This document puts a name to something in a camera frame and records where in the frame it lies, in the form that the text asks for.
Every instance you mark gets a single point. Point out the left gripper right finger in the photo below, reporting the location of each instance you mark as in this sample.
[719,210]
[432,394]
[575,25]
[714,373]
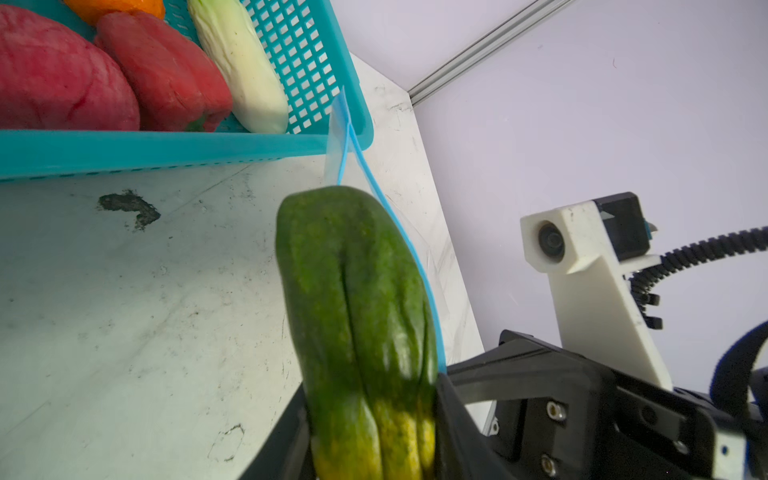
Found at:
[461,450]

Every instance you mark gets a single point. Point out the red bell pepper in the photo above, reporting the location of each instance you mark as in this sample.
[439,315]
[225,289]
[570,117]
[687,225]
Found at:
[177,86]

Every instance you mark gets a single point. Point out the green yellow papaya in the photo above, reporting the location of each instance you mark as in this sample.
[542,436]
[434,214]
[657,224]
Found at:
[362,329]

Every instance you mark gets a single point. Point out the orange tangerine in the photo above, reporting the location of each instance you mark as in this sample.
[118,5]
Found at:
[90,11]

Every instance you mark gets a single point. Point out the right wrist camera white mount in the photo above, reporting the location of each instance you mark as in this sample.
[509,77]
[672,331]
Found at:
[588,251]

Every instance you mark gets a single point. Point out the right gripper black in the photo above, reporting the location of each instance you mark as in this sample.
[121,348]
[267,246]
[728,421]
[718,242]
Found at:
[548,413]

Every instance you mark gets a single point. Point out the teal plastic basket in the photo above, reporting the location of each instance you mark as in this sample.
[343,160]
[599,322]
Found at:
[306,47]

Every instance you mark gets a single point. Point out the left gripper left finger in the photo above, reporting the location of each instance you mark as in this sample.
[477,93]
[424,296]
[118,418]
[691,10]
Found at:
[286,453]

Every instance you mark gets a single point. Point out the pink red dragon fruit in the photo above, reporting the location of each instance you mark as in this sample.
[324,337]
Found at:
[54,79]

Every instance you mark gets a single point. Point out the clear zip bag blue zipper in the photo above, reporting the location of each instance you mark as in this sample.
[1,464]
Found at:
[345,164]

